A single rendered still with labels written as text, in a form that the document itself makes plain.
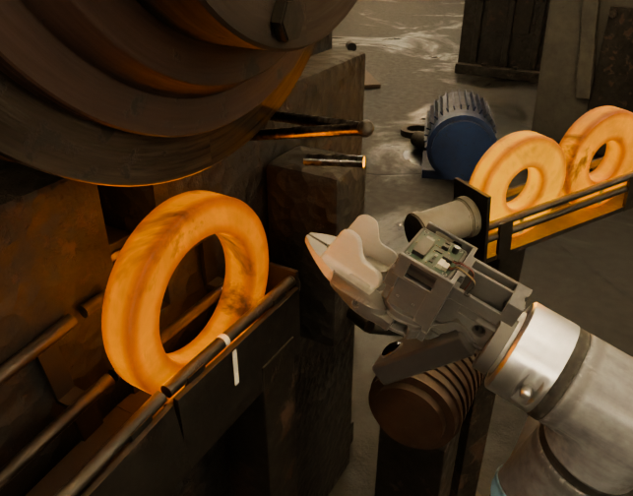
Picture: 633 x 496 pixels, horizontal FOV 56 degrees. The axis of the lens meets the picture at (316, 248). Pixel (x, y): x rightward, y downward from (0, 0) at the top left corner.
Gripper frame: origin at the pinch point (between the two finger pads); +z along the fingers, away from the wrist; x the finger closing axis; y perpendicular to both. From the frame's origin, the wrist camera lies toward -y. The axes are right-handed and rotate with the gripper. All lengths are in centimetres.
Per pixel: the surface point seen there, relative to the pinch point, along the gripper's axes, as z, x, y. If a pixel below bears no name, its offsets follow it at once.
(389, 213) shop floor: 28, -153, -88
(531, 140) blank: -11.6, -35.8, 6.7
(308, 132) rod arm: 2.9, 3.5, 13.1
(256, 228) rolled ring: 4.4, 5.3, 2.5
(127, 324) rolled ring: 4.7, 21.3, 1.5
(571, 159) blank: -17.6, -42.9, 4.1
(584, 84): -10, -257, -39
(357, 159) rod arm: -2.4, 4.5, 13.7
